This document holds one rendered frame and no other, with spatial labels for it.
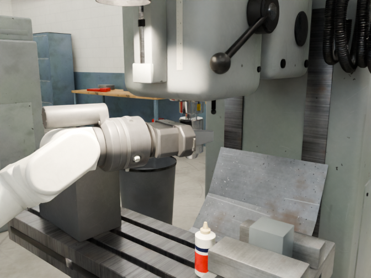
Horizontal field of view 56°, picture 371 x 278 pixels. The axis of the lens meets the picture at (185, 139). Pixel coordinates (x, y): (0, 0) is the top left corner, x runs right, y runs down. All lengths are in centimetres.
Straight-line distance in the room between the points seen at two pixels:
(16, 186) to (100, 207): 39
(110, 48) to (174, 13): 677
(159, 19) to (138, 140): 19
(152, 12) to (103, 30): 694
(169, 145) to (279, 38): 29
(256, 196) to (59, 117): 62
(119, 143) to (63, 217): 41
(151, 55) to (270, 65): 25
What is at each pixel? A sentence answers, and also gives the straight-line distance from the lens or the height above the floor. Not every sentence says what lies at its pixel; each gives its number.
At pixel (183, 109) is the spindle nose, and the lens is 64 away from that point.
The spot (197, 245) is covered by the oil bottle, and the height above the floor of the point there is 103.
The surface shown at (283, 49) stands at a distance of 71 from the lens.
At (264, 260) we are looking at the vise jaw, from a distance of 58.
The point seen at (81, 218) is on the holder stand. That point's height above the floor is 102.
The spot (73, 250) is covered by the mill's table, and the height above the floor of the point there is 96.
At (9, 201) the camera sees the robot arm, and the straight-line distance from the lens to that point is 53.
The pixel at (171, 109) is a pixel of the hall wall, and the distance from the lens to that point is 622.
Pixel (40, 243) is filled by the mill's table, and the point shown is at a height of 93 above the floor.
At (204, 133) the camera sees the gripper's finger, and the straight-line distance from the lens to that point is 64.
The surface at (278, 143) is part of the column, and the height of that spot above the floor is 115.
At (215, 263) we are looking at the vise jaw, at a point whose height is 105.
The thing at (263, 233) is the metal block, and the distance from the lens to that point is 61.
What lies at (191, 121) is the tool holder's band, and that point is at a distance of 64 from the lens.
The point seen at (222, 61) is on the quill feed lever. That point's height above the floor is 137.
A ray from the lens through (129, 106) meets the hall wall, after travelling 697.
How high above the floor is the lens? 137
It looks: 12 degrees down
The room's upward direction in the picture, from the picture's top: straight up
